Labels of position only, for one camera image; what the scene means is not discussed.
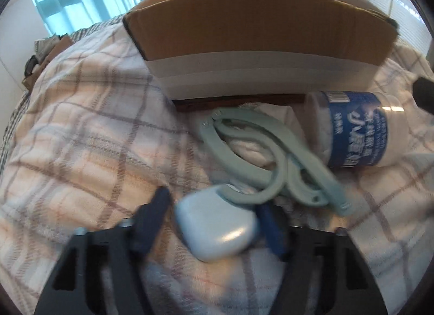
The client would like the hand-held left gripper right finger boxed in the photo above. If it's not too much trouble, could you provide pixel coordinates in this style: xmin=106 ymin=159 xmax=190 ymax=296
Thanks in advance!
xmin=256 ymin=204 xmax=389 ymax=315

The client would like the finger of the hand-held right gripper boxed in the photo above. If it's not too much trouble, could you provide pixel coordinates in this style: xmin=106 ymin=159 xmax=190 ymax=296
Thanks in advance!
xmin=413 ymin=77 xmax=434 ymax=115

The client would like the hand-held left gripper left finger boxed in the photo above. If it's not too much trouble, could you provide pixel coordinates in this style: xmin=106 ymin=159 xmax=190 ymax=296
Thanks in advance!
xmin=34 ymin=186 xmax=173 ymax=315

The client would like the white earbuds case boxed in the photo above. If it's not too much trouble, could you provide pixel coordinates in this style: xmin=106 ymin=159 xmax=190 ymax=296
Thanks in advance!
xmin=174 ymin=184 xmax=260 ymax=262

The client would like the green folding hanger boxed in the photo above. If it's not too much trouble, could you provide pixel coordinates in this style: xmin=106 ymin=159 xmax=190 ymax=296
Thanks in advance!
xmin=197 ymin=108 xmax=355 ymax=217

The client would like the blue label plastic bottle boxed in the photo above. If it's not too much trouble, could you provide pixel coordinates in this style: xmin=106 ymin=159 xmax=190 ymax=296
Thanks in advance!
xmin=303 ymin=90 xmax=416 ymax=170

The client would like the plaid blanket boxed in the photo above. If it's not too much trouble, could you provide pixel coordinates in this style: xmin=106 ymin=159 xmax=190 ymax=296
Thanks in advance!
xmin=0 ymin=17 xmax=434 ymax=315

